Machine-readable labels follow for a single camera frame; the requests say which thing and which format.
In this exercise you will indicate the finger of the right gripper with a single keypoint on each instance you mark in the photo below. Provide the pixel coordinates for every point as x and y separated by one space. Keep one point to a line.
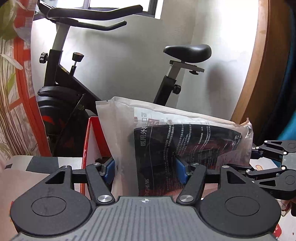
274 150
270 180

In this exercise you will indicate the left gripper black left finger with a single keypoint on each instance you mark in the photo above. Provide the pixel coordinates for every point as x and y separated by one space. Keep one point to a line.
99 181

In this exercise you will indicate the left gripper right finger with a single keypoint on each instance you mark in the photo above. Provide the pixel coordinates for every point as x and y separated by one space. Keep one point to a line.
192 176

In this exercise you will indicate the clear bag black mask pack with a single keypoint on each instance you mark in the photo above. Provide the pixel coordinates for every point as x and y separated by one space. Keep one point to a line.
146 140

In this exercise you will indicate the left human hand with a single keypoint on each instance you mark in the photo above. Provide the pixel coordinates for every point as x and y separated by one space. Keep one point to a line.
287 206

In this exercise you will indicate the red strawberry cardboard box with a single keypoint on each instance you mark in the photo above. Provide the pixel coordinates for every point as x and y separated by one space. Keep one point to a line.
96 150

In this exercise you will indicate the red patterned curtain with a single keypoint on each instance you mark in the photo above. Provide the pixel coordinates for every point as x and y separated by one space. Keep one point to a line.
22 128

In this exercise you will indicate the brown wooden door frame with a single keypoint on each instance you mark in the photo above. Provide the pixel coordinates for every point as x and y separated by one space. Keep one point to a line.
267 67

